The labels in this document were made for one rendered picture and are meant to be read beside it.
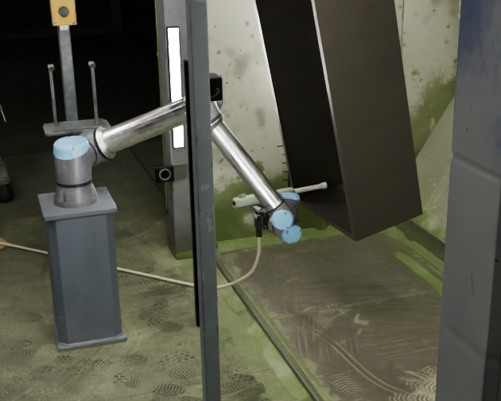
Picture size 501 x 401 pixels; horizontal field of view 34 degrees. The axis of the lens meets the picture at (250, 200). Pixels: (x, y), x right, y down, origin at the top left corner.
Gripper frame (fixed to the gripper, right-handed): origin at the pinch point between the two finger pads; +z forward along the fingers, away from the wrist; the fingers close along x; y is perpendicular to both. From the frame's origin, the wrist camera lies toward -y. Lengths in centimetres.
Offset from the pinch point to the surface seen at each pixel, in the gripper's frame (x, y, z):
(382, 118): 37, -48, -50
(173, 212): -20, 24, 66
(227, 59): 16, -56, 64
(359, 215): 25, -7, -50
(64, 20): -60, -81, 88
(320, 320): 12, 47, -39
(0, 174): -89, 36, 218
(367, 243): 80, 51, 28
